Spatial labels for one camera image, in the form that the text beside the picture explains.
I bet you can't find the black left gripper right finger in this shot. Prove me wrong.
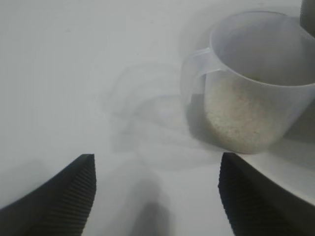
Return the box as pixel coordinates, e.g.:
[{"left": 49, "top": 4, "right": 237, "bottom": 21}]
[{"left": 218, "top": 152, "right": 315, "bottom": 236}]

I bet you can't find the stainless steel mixing bowl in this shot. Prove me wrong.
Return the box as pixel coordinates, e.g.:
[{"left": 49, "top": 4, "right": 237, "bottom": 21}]
[{"left": 299, "top": 0, "right": 315, "bottom": 39}]

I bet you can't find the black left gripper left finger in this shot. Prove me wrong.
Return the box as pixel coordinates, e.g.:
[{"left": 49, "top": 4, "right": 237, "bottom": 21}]
[{"left": 0, "top": 153, "right": 97, "bottom": 236}]

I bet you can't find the white uncooked rice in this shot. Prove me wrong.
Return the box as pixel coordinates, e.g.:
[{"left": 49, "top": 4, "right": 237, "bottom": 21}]
[{"left": 204, "top": 76, "right": 281, "bottom": 153}]

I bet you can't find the translucent plastic measuring cup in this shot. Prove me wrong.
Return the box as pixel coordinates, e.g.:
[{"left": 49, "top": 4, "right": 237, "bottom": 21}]
[{"left": 181, "top": 11, "right": 315, "bottom": 154}]

